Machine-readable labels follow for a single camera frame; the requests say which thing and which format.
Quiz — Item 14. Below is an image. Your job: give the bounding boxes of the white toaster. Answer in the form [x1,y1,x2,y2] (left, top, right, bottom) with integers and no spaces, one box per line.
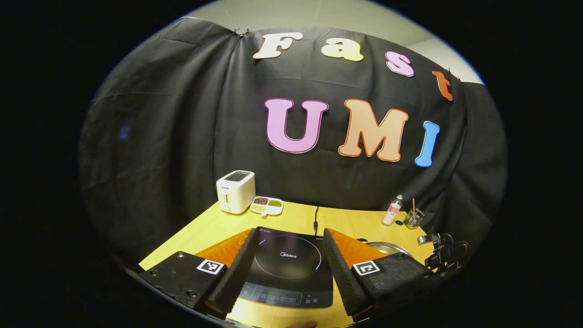
[216,170,256,215]

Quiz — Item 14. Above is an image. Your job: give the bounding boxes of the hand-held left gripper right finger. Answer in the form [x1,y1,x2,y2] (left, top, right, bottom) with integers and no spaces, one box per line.
[322,228,433,317]

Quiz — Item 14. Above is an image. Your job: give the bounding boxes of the stainless steel pot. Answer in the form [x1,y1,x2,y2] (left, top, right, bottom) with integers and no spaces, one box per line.
[358,238,413,259]

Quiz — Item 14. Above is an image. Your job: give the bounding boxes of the black induction cooktop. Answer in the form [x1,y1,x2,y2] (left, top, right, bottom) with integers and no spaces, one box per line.
[239,226,334,309]

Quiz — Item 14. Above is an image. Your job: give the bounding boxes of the clear glass holder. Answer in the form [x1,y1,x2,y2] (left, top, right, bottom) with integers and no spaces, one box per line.
[404,207,425,230]

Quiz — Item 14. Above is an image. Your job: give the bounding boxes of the clear bottle with pink label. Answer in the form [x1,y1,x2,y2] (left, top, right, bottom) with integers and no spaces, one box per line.
[382,195,404,226]

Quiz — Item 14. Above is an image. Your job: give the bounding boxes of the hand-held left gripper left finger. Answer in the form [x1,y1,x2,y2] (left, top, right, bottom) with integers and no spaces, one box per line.
[139,228,259,319]

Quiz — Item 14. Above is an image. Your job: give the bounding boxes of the white divided bean dish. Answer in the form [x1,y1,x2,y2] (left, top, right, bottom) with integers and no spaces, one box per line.
[250,196,284,217]

